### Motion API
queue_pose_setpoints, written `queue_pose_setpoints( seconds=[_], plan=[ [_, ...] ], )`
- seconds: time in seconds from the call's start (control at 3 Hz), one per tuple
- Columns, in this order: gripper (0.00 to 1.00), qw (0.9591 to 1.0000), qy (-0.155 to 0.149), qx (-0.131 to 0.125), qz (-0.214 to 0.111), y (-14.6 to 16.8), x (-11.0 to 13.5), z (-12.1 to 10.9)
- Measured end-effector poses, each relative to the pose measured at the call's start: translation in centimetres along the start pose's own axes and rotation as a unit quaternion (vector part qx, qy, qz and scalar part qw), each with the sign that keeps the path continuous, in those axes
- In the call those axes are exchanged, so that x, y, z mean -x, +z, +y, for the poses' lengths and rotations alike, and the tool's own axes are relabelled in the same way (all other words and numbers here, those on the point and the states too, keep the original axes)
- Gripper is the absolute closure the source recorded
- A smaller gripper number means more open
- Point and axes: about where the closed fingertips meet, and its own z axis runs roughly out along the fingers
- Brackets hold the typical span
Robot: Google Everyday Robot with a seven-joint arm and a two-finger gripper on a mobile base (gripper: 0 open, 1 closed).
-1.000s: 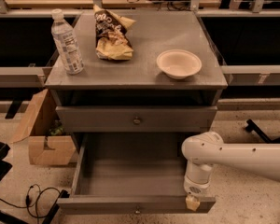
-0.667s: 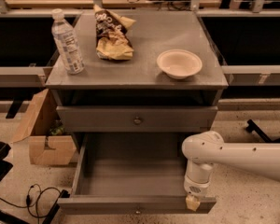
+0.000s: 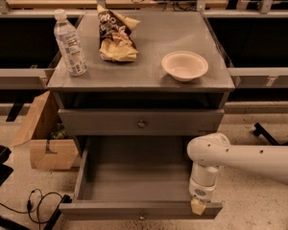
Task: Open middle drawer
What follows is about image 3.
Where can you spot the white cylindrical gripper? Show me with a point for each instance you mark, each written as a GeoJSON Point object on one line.
{"type": "Point", "coordinates": [200, 190]}

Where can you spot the grey drawer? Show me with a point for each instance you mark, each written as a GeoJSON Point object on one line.
{"type": "Point", "coordinates": [134, 177]}
{"type": "Point", "coordinates": [151, 122]}

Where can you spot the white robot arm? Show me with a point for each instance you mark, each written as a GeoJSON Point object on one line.
{"type": "Point", "coordinates": [252, 182]}

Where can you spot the grey drawer cabinet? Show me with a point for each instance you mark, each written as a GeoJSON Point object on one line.
{"type": "Point", "coordinates": [143, 84]}

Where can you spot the grey top drawer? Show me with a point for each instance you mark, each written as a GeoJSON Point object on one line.
{"type": "Point", "coordinates": [151, 122]}

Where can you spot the black stand leg right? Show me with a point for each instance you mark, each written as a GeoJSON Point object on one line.
{"type": "Point", "coordinates": [260, 130]}

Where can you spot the white paper bowl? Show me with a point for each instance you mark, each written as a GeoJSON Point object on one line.
{"type": "Point", "coordinates": [184, 66]}

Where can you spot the brown cardboard box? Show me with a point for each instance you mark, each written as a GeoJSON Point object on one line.
{"type": "Point", "coordinates": [47, 151]}

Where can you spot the yellow black chip bag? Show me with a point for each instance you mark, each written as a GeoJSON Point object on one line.
{"type": "Point", "coordinates": [115, 36]}

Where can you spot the clear plastic water bottle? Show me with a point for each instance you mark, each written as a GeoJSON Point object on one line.
{"type": "Point", "coordinates": [69, 44]}

